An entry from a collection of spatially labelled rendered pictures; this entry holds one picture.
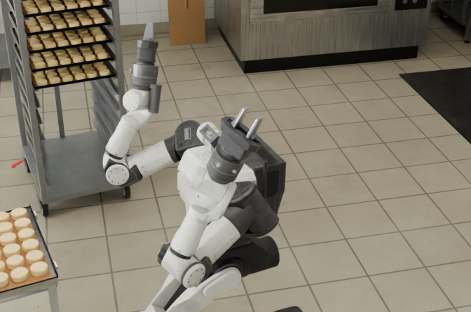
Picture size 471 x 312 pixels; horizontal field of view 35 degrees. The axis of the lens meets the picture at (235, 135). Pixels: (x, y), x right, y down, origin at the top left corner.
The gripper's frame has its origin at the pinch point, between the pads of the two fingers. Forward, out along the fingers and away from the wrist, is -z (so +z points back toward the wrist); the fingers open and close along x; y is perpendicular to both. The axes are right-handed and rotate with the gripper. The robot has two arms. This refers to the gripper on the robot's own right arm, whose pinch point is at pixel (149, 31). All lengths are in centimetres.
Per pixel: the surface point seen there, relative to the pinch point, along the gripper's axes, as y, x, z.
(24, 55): 72, -100, 21
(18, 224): 32, 18, 66
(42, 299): 17, 34, 83
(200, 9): 16, -368, -14
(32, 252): 23, 31, 70
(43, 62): 67, -113, 24
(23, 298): 22, 37, 82
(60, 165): 65, -162, 85
